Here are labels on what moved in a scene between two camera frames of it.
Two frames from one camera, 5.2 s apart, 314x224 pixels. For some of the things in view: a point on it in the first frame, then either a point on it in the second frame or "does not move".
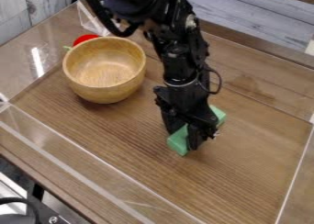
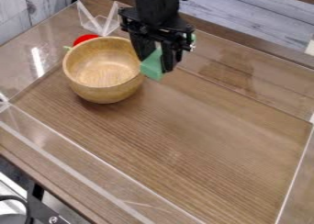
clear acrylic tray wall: x=75 y=176 does not move
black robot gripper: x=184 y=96 → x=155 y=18
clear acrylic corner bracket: x=92 y=22 does not move
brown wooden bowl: x=103 y=69 does not move
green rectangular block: x=178 y=140 → x=151 y=65
